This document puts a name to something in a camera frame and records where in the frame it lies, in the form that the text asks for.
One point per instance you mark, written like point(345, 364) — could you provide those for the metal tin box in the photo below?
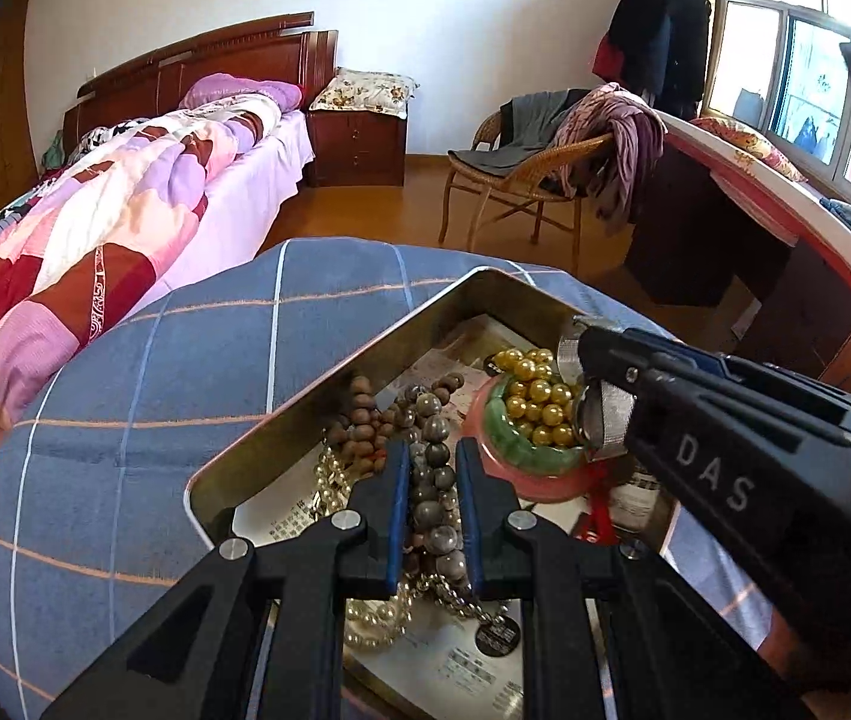
point(283, 420)

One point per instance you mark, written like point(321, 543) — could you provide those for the dark hanging coats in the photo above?
point(673, 30)

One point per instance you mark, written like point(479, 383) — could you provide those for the green jade bangle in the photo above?
point(515, 442)

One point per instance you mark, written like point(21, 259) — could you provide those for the floral pillow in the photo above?
point(748, 142)

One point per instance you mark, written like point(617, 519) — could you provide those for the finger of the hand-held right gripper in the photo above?
point(624, 375)
point(613, 341)

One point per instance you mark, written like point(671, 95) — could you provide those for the window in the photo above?
point(808, 75)

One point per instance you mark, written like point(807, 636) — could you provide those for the wooden bed headboard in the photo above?
point(245, 52)

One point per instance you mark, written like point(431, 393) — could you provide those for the wicker chair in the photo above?
point(523, 172)

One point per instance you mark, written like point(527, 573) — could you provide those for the silver mesh band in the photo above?
point(609, 412)

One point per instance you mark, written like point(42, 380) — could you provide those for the blue checked cloth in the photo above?
point(170, 390)

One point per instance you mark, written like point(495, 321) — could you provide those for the pink bangle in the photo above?
point(545, 484)

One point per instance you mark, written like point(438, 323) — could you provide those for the floral cushion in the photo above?
point(365, 90)

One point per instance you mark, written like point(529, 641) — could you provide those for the teal object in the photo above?
point(53, 150)

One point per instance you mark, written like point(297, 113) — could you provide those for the pink purple clothes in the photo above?
point(620, 135)

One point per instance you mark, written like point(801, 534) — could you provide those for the grey garment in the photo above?
point(538, 116)

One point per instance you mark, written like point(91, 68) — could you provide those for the patchwork quilt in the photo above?
point(95, 255)

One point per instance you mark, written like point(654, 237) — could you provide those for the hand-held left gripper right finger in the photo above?
point(470, 510)

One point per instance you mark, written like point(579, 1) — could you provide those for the black white patterned bedding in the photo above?
point(107, 141)

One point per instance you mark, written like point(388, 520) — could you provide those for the wooden nightstand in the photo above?
point(358, 146)

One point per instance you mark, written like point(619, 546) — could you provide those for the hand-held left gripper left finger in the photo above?
point(395, 510)

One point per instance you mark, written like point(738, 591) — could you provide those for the purple pillow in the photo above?
point(238, 88)

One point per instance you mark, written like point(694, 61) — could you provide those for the lilac bed sheet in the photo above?
point(245, 202)

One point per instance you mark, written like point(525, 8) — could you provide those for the dark wooden desk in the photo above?
point(695, 240)

